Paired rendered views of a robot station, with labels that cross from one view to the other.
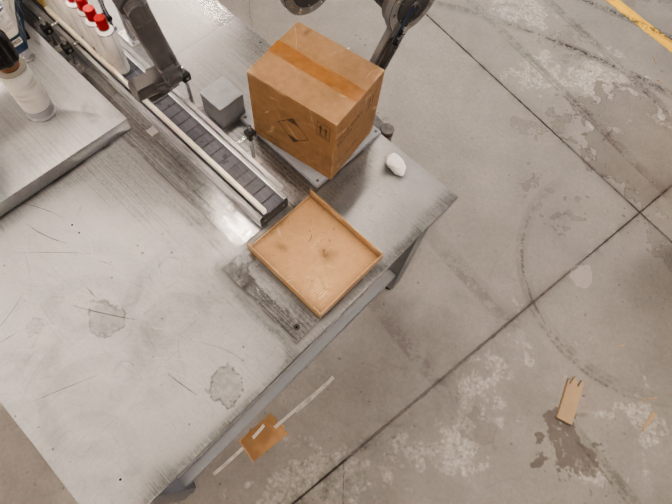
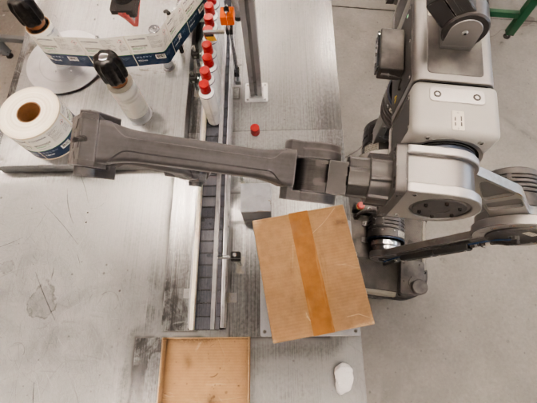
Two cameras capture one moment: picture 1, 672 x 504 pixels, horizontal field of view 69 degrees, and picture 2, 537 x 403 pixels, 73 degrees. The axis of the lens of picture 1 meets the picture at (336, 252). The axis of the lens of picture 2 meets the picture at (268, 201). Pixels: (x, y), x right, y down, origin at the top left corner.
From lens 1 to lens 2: 0.85 m
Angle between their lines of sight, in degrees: 22
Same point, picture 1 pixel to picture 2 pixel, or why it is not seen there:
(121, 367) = (17, 347)
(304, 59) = (310, 249)
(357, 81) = (336, 313)
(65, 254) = (65, 231)
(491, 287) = not seen: outside the picture
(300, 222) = (220, 353)
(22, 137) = not seen: hidden behind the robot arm
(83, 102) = (168, 127)
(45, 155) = not seen: hidden behind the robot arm
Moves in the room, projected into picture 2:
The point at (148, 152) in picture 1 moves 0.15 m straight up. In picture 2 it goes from (177, 197) to (165, 179)
